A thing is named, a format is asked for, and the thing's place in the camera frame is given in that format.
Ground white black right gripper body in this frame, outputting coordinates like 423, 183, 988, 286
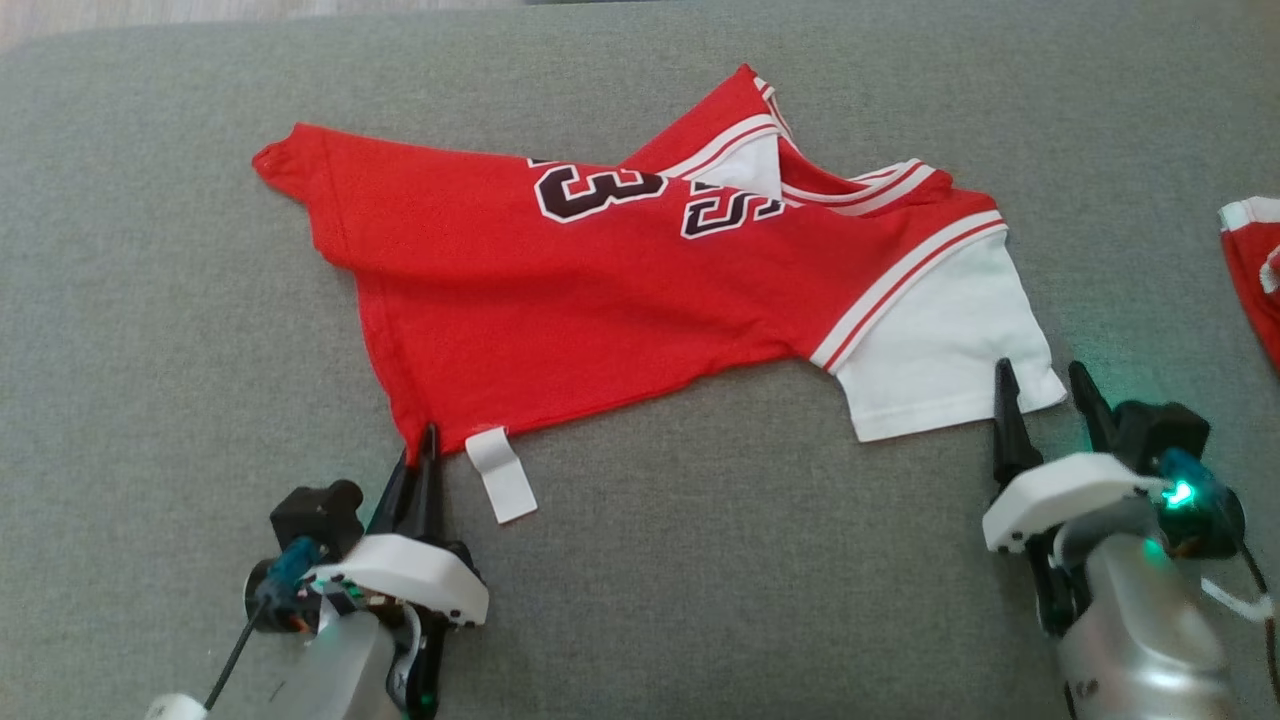
981, 451, 1172, 638

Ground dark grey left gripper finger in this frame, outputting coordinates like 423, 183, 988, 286
367, 454, 420, 540
411, 424, 447, 542

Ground red white basketball jersey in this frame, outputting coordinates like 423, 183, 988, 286
251, 63, 1070, 525

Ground grey fabric sofa seat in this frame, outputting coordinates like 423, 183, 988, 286
0, 0, 1280, 720

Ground white right cable tie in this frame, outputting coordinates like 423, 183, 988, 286
1199, 577, 1275, 624

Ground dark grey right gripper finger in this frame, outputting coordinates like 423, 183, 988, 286
991, 357, 1045, 489
1067, 359, 1122, 457

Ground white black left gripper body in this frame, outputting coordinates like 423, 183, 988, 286
305, 533, 490, 720

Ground black left arm cable blue plug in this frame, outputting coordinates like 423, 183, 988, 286
204, 536, 327, 712

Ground red shorts with white stripes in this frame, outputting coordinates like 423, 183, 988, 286
1217, 195, 1280, 374

